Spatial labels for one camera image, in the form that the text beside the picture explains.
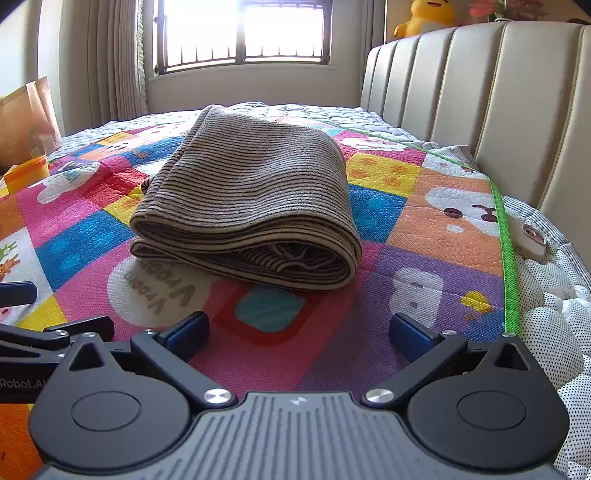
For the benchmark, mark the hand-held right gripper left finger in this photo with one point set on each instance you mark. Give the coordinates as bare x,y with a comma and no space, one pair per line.
189,336

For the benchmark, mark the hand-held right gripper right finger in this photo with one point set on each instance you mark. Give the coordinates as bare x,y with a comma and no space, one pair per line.
411,338

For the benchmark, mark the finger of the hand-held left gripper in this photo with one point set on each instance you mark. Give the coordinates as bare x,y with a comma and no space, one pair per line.
16,294
37,340

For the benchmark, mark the grey-brown striped sweater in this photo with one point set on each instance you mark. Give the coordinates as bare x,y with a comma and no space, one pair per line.
258,194

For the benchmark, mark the colourful printed blanket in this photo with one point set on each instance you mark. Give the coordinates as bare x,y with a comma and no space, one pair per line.
415,221

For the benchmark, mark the yellow orange plastic container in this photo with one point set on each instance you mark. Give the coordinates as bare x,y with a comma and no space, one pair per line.
27,177

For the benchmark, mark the brown paper bag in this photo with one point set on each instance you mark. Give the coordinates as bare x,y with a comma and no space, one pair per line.
27,124

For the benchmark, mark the beige curtain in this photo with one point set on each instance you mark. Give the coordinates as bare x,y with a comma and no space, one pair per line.
111,55

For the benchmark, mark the beige padded headboard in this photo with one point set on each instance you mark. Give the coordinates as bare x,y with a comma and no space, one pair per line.
508,92

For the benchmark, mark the barred window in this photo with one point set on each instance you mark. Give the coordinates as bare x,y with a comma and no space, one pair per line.
244,32

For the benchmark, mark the yellow duck plush toy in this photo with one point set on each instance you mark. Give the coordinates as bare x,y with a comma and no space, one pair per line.
427,16

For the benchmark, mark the pink flower bouquet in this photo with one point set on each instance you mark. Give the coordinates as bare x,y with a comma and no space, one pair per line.
503,9

